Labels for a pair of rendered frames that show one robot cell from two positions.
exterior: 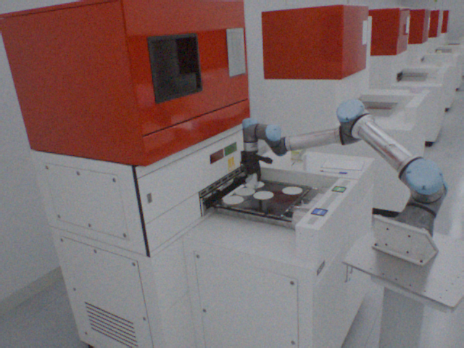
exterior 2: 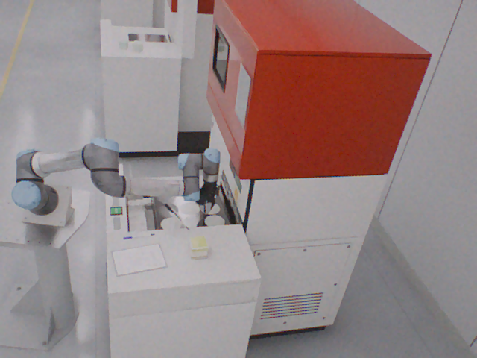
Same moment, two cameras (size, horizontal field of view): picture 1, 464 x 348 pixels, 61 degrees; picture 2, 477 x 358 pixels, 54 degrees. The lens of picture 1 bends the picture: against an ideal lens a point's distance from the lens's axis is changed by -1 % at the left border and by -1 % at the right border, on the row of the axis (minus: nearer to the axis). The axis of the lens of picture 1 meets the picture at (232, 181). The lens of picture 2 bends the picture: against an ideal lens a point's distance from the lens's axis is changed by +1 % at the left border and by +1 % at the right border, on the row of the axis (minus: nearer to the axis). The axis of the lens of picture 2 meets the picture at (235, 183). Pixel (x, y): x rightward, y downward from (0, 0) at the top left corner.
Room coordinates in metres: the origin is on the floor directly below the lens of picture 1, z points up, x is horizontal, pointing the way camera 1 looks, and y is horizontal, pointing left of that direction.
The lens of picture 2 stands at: (3.14, -1.46, 2.41)
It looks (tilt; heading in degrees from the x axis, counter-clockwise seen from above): 35 degrees down; 129
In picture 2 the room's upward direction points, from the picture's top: 8 degrees clockwise
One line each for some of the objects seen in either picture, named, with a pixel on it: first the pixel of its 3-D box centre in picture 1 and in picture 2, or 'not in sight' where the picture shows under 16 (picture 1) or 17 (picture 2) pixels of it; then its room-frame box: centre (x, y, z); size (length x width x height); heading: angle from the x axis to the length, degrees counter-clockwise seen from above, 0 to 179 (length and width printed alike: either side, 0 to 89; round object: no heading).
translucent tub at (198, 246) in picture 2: (299, 154); (197, 247); (2.12, -0.38, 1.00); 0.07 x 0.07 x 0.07; 58
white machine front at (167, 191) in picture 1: (201, 179); (226, 166); (1.77, 0.15, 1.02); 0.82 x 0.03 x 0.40; 147
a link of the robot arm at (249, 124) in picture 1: (250, 130); (211, 161); (1.89, -0.11, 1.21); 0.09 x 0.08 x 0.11; 54
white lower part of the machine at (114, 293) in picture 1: (164, 270); (269, 245); (1.96, 0.43, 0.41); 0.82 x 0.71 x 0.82; 147
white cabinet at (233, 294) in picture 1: (291, 275); (168, 289); (1.82, -0.28, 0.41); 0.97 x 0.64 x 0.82; 147
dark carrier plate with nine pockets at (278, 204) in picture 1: (263, 195); (189, 209); (1.81, -0.15, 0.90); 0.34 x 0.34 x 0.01; 57
